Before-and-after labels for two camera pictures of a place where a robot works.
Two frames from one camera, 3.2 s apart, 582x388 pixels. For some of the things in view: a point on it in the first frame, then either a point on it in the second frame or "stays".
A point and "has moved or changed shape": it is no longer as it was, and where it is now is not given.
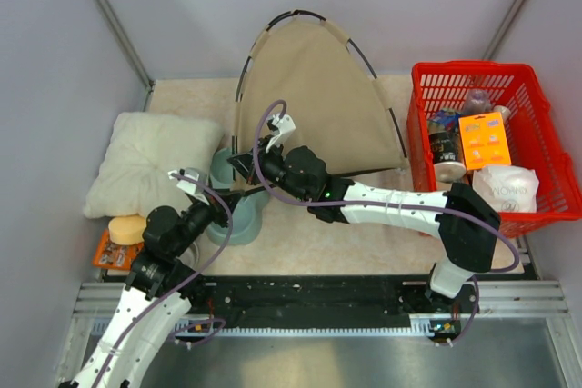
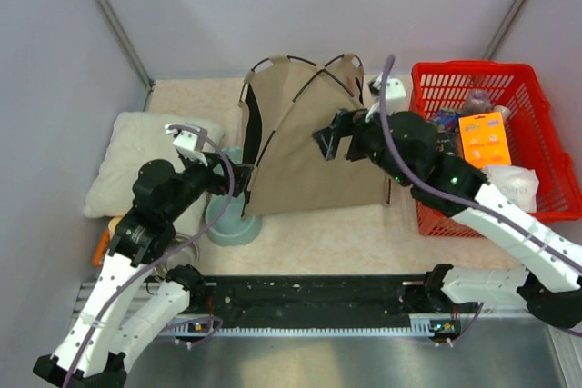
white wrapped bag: x=509 y=189 stays
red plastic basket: x=533 y=139 stays
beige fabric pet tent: x=337 y=106 has moved or changed shape
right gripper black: x=245 y=162 → x=349 y=124
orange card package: x=484 y=140 stays
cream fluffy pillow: x=142 y=150 stays
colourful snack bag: x=446 y=119 stays
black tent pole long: x=341 y=34 → x=293 y=101
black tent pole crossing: x=326 y=175 → x=316 y=64
